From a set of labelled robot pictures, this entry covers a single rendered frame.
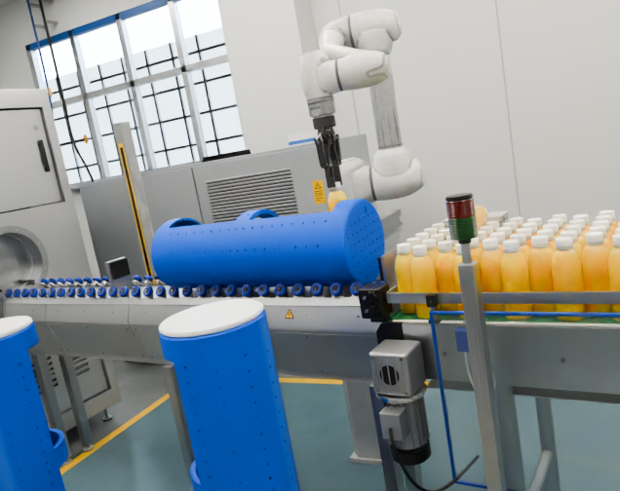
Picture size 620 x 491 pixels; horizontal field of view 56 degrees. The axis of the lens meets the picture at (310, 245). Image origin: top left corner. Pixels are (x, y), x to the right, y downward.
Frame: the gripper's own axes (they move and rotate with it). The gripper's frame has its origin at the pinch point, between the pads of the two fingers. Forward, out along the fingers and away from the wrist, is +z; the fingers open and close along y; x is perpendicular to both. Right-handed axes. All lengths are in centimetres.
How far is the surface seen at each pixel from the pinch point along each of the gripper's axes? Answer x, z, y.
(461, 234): 57, 14, 45
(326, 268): 2.7, 27.1, 18.7
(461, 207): 58, 8, 44
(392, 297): 28, 35, 26
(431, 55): -54, -62, -261
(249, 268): -28.3, 25.9, 19.1
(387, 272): 19.0, 31.7, 9.1
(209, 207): -171, 16, -119
